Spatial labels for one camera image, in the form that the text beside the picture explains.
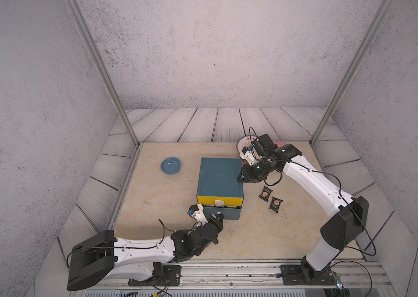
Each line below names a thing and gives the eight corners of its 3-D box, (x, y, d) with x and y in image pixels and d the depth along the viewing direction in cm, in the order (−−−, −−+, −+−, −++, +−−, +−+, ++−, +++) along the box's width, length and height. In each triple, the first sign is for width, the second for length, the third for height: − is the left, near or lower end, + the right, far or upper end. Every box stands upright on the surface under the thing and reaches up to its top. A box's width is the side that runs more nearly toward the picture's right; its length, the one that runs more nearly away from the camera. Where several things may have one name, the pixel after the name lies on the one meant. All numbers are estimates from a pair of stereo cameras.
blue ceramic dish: (160, 175, 107) (159, 171, 104) (163, 161, 114) (162, 157, 111) (179, 175, 107) (178, 171, 104) (181, 161, 114) (180, 157, 111)
